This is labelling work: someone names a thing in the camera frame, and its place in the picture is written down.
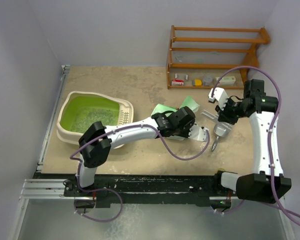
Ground white bag clip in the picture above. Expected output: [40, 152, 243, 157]
[201, 110, 219, 124]

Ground silver metal scoop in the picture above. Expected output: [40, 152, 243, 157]
[210, 122, 233, 152]

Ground green cat litter bag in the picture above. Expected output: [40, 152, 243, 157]
[151, 95, 201, 143]

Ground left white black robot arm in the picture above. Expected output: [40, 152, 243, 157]
[75, 106, 207, 196]

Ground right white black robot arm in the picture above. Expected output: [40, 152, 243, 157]
[208, 79, 292, 204]

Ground green white carton box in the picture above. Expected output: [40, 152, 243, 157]
[217, 76, 236, 86]

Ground red white small box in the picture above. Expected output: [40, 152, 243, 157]
[171, 79, 185, 86]

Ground beige litter box green liner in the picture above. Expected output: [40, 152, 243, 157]
[56, 91, 134, 145]

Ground clear plastic cup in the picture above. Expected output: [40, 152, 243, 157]
[202, 74, 214, 86]

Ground yellow grey tape measure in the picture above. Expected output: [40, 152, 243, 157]
[192, 79, 203, 87]

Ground wooden shoe rack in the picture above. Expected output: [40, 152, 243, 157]
[165, 25, 271, 89]

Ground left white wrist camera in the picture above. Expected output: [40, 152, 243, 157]
[188, 122, 209, 142]

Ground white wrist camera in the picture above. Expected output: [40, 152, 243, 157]
[208, 87, 229, 110]
[188, 122, 209, 142]

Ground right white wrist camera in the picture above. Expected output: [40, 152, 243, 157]
[208, 87, 229, 110]

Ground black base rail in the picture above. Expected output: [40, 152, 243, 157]
[63, 174, 236, 211]

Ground aluminium frame rail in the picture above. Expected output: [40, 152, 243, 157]
[19, 177, 77, 200]

